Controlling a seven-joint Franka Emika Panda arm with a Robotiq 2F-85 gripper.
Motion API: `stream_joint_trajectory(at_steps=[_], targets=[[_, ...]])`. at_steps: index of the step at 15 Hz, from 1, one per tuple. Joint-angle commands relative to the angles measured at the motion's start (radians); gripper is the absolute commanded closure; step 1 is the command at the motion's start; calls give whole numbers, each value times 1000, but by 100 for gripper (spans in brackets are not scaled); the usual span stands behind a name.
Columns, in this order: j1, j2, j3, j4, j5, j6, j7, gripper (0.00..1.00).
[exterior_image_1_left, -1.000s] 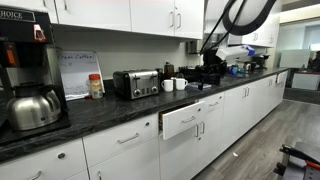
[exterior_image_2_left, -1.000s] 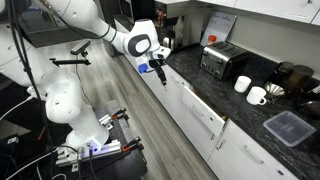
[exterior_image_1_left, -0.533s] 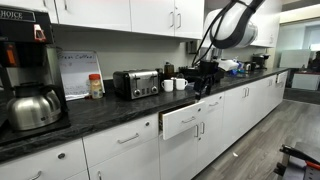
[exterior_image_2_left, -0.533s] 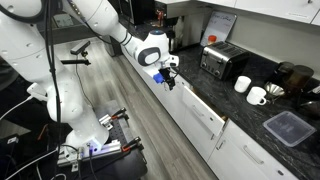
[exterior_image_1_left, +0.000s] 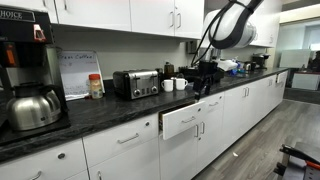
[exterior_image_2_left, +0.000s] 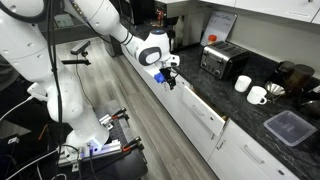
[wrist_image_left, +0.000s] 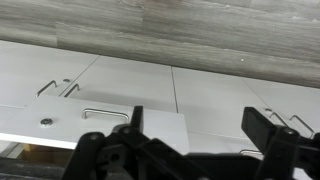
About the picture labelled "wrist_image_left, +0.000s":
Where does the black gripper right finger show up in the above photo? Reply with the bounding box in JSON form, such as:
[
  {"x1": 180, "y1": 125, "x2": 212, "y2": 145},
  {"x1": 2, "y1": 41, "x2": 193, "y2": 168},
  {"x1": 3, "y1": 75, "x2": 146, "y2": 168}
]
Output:
[{"x1": 240, "y1": 106, "x2": 320, "y2": 180}]

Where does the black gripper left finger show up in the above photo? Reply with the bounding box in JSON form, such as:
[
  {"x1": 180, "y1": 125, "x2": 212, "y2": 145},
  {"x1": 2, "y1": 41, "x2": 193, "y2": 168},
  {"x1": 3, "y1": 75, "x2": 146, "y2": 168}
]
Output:
[{"x1": 61, "y1": 105, "x2": 208, "y2": 180}]

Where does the white drawer with wooden interior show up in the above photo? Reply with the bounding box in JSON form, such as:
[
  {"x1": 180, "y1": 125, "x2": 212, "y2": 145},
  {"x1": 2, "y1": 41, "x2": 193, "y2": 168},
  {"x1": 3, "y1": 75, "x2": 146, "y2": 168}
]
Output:
[{"x1": 0, "y1": 94, "x2": 191, "y2": 164}]

